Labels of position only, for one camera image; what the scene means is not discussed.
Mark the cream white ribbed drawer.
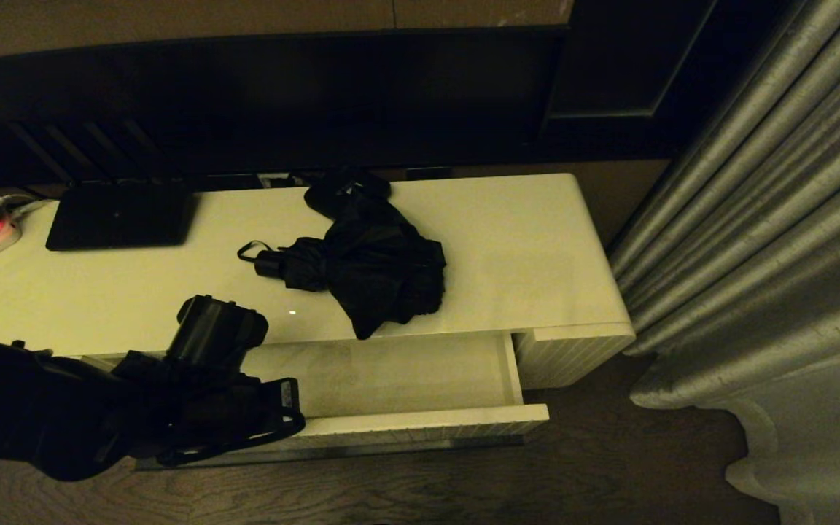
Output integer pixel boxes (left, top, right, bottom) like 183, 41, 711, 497
85, 332, 551, 467

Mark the grey pleated curtain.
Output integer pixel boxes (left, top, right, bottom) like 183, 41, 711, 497
606, 0, 840, 525

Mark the white power strip cable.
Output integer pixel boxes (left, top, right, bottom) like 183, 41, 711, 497
0, 193, 60, 218

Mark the small black square box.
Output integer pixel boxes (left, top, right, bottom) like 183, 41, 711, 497
304, 169, 393, 219

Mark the white tv cabinet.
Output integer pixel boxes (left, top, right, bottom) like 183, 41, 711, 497
0, 173, 636, 391

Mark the black folded umbrella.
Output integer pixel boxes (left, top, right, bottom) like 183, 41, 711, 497
238, 195, 448, 340

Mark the black wifi router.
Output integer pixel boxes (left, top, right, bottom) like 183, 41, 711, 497
10, 120, 198, 252

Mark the dark framed wall panel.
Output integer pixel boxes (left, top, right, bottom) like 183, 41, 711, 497
537, 0, 793, 163

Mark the black television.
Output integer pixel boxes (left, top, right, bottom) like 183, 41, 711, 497
0, 28, 567, 190

